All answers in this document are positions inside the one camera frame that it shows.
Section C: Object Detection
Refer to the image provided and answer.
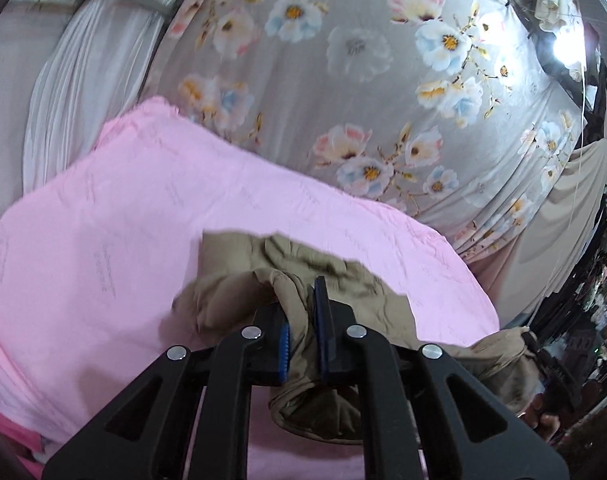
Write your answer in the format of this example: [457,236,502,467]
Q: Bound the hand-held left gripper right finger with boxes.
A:
[313,276,569,480]

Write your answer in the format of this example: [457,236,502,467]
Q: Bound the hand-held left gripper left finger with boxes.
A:
[42,305,290,480]

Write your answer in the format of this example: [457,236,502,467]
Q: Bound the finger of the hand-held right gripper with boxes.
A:
[521,331,550,363]

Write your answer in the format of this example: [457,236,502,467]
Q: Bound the olive quilted jacket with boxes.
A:
[171,230,544,447]

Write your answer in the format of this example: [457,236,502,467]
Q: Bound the person's right hand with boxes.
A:
[525,393,567,444]

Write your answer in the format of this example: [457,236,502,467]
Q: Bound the dark cluttered shelf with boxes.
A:
[573,55,607,413]

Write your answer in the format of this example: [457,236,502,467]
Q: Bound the beige curtain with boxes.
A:
[483,137,607,332]

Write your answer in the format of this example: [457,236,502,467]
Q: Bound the grey floral cloth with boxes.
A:
[138,0,598,261]

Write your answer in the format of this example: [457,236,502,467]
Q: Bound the pink blanket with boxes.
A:
[0,96,501,480]

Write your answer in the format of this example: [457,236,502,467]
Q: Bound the dark pink cloth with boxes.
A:
[0,399,42,480]

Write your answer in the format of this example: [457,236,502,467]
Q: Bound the bright lamp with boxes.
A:
[536,24,592,79]

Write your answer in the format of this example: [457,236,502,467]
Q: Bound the white curtain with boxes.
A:
[21,0,170,196]

